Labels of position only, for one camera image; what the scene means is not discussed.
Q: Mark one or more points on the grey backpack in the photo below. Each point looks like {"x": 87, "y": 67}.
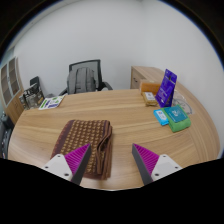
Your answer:
{"x": 81, "y": 80}

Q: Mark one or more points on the white printed leaflet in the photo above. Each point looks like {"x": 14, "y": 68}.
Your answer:
{"x": 51, "y": 102}

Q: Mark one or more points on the wooden cabinet with glass doors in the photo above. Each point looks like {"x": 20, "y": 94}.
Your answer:
{"x": 10, "y": 90}

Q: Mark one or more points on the orange box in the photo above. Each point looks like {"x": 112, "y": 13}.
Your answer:
{"x": 150, "y": 86}

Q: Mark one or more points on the black mesh office chair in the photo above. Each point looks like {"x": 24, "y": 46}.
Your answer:
{"x": 98, "y": 68}

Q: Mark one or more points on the low wooden side cabinet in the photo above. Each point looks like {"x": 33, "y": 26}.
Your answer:
{"x": 141, "y": 72}

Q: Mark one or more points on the brown cardboard box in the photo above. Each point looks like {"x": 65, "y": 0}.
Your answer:
{"x": 23, "y": 101}

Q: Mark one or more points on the small yellow box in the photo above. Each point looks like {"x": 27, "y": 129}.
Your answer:
{"x": 149, "y": 99}

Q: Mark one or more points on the blue wipes packet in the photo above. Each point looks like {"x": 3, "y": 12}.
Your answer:
{"x": 160, "y": 117}

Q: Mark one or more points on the teal flat packet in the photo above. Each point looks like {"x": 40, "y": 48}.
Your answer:
{"x": 175, "y": 114}

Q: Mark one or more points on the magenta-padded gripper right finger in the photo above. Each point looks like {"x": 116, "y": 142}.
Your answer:
{"x": 163, "y": 165}

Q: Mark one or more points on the green folded cloth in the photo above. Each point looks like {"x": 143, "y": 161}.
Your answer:
{"x": 181, "y": 126}

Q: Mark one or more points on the brown patterned towel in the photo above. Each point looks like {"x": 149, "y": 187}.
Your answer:
{"x": 85, "y": 135}

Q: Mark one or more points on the black armchair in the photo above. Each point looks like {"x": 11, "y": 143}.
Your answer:
{"x": 5, "y": 136}

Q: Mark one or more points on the clear plastic container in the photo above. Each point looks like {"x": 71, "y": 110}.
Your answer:
{"x": 183, "y": 101}

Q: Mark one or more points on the purple standing card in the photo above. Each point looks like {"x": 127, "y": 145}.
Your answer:
{"x": 166, "y": 87}

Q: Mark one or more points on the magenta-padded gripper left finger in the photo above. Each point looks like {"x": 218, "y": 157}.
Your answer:
{"x": 59, "y": 165}

